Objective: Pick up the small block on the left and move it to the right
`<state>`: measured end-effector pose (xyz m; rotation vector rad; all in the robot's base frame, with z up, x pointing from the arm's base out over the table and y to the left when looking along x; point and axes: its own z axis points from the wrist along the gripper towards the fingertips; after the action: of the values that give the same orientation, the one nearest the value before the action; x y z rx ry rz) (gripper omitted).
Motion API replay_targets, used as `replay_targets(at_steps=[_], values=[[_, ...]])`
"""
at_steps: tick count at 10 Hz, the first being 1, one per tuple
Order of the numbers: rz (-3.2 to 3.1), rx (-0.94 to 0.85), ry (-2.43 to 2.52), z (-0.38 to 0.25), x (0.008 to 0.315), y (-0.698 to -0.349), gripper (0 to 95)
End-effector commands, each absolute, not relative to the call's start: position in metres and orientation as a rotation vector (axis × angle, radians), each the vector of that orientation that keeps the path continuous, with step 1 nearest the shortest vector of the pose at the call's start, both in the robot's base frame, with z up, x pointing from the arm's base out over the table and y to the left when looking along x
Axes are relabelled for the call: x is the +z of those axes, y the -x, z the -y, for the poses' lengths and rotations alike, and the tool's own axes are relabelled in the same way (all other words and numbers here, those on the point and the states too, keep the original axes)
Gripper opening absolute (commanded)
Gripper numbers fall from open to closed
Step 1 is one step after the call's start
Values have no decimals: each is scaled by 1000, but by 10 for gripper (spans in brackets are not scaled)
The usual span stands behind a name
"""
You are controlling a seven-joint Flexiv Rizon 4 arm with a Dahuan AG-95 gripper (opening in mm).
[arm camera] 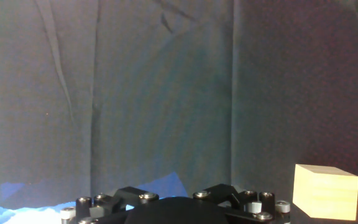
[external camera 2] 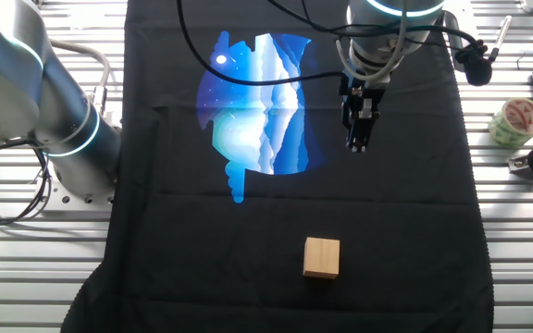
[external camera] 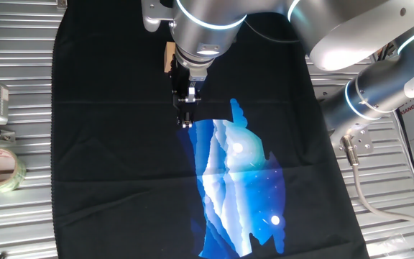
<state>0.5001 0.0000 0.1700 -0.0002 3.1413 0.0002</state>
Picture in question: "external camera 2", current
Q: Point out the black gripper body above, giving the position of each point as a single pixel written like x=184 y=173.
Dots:
x=347 y=94

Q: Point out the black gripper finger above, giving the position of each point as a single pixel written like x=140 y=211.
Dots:
x=347 y=118
x=361 y=136

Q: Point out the small wooden block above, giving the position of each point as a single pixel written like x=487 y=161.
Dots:
x=322 y=256

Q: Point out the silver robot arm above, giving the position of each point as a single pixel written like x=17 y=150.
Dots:
x=67 y=120

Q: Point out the clear tape roll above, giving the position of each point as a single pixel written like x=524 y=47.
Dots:
x=502 y=131

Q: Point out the silver marker pen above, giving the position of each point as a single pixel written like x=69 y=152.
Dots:
x=502 y=32

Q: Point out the small hex key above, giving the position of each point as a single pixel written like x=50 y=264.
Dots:
x=518 y=61

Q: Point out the black cloth with blue print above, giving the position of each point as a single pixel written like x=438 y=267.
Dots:
x=178 y=254

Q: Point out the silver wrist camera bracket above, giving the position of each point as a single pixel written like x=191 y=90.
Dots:
x=451 y=37

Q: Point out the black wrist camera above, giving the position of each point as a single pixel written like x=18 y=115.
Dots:
x=477 y=69

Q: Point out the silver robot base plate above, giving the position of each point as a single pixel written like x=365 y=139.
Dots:
x=77 y=203

